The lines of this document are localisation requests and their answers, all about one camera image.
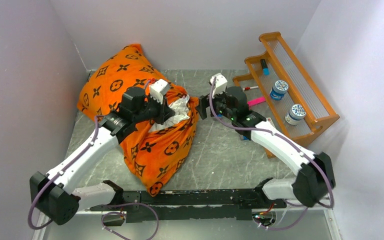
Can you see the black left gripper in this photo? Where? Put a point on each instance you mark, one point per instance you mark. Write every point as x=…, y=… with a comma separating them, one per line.
x=163, y=112

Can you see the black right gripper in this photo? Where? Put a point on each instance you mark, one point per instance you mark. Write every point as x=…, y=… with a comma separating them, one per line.
x=203, y=104

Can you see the orange patterned pillowcase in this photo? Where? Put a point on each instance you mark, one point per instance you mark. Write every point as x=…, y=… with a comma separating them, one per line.
x=154, y=152

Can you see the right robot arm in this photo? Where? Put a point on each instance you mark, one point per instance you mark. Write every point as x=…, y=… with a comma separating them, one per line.
x=314, y=176

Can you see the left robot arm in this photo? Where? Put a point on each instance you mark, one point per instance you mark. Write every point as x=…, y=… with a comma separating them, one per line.
x=55, y=193

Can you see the red white marker pen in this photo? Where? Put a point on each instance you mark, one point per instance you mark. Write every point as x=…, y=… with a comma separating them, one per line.
x=249, y=88

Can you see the pink flat strip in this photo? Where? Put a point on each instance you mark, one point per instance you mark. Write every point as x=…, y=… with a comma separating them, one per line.
x=256, y=101

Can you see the blue black highlighter marker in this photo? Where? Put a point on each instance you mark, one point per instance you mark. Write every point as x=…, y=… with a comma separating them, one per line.
x=264, y=67

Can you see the wooden tiered shelf rack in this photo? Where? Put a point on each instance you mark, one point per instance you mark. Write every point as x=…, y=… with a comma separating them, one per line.
x=284, y=65

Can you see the blue jar near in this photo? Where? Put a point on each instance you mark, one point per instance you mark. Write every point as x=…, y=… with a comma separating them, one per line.
x=279, y=89

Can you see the blue jar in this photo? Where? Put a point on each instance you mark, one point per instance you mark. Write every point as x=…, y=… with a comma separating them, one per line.
x=279, y=89
x=295, y=114

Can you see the blue jar far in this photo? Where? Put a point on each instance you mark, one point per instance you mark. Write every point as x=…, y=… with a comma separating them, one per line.
x=295, y=114

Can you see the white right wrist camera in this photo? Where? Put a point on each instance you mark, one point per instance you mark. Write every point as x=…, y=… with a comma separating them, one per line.
x=218, y=84

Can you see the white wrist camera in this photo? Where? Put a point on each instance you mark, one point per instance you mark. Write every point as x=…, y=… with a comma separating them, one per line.
x=218, y=84
x=158, y=90

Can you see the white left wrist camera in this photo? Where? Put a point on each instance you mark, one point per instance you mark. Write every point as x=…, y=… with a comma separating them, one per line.
x=158, y=90

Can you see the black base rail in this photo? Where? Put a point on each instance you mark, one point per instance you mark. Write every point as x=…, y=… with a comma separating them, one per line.
x=241, y=204

